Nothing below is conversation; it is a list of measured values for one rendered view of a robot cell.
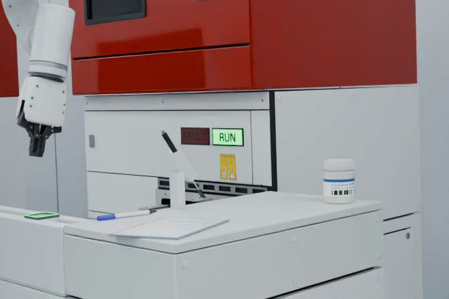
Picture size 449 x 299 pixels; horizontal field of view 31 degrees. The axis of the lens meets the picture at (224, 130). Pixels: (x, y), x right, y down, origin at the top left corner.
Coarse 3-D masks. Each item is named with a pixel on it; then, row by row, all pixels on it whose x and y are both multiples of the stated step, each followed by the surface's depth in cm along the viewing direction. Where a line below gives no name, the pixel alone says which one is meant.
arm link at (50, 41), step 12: (48, 12) 179; (60, 12) 179; (72, 12) 181; (36, 24) 180; (48, 24) 178; (60, 24) 179; (72, 24) 182; (36, 36) 179; (48, 36) 178; (60, 36) 179; (36, 48) 179; (48, 48) 178; (60, 48) 179; (36, 60) 178; (48, 60) 178; (60, 60) 179
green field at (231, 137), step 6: (216, 132) 223; (222, 132) 221; (228, 132) 220; (234, 132) 218; (240, 132) 216; (216, 138) 223; (222, 138) 221; (228, 138) 220; (234, 138) 218; (240, 138) 217; (234, 144) 218; (240, 144) 217
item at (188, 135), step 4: (184, 132) 232; (188, 132) 231; (192, 132) 230; (196, 132) 229; (200, 132) 227; (204, 132) 226; (184, 136) 232; (188, 136) 231; (192, 136) 230; (196, 136) 229; (200, 136) 227; (204, 136) 226; (184, 140) 232; (188, 140) 231; (192, 140) 230; (196, 140) 229; (200, 140) 228; (204, 140) 226
